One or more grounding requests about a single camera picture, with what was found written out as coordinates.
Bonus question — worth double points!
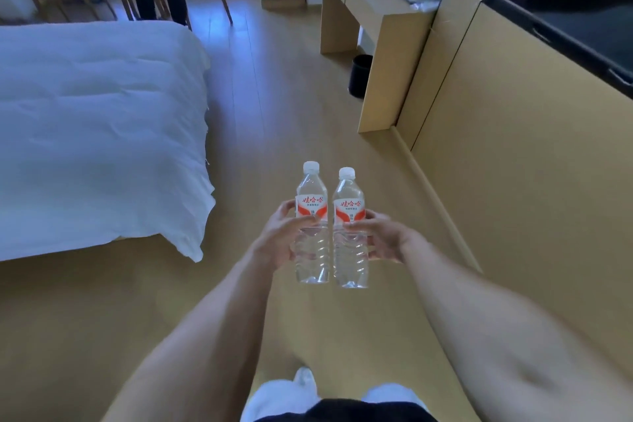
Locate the person's left hand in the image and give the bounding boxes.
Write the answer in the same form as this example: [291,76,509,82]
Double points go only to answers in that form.
[252,198,321,270]

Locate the light denim shorts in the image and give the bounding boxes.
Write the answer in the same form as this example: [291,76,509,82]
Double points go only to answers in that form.
[241,367,430,422]

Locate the person's left forearm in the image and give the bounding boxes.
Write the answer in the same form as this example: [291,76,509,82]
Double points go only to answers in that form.
[101,246,278,422]

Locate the white bed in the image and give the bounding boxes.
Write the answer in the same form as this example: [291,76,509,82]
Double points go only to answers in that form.
[0,20,217,263]

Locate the black bin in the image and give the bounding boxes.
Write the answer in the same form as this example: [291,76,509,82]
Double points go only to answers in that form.
[348,54,375,100]

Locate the person's right forearm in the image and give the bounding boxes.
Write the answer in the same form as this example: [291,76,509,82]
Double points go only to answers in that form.
[401,238,633,422]

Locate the person's right hand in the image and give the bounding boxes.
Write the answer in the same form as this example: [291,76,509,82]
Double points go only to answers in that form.
[342,208,427,264]

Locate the black television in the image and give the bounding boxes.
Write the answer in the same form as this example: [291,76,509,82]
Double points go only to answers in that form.
[483,0,633,101]

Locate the black t-shirt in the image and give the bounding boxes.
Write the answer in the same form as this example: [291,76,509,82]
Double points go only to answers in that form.
[256,399,438,422]

